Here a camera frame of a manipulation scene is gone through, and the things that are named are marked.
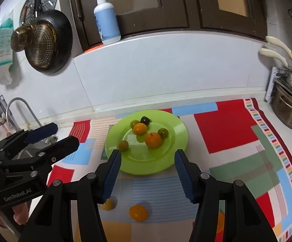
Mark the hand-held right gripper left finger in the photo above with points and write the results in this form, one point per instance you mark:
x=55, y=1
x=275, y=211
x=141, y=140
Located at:
x=112, y=176

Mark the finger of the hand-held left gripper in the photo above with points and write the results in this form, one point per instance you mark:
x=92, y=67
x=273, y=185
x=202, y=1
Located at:
x=60, y=146
x=42, y=131

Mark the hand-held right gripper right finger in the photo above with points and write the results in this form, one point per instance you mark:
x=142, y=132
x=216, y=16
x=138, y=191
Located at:
x=183, y=179

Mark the orange tangerine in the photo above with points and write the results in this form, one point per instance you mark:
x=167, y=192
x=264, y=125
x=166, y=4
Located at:
x=153, y=140
x=139, y=128
x=110, y=204
x=138, y=213

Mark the green plate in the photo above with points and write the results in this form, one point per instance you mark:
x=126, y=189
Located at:
x=161, y=161

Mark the small brown round fruit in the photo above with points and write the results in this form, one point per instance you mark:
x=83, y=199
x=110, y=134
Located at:
x=123, y=145

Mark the green tangerine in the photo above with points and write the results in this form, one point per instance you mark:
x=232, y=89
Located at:
x=164, y=132
x=134, y=123

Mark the dark purple plum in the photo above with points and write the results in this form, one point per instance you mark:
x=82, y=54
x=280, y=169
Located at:
x=144, y=120

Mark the person's left hand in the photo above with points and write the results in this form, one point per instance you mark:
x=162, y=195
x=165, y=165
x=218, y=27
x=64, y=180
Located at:
x=21, y=213

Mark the slim gooseneck faucet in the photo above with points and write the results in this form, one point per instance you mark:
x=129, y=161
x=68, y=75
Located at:
x=17, y=102

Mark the colourful patchwork cloth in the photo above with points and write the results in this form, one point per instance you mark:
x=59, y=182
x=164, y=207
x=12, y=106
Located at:
x=226, y=131

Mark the black frying pan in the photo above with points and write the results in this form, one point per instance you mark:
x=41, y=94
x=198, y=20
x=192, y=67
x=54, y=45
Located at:
x=57, y=45

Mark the small brass pot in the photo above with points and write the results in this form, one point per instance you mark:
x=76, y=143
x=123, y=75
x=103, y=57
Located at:
x=21, y=39

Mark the white blue pump bottle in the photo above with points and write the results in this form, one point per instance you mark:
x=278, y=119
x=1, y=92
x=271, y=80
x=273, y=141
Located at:
x=107, y=22

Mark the stainless steel pot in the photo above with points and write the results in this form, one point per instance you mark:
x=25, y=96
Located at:
x=289, y=108

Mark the white metal dish rack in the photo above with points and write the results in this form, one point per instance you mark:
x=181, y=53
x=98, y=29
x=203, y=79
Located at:
x=274, y=80

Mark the dark wooden cabinet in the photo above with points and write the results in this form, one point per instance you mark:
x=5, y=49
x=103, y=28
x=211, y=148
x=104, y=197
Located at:
x=194, y=5

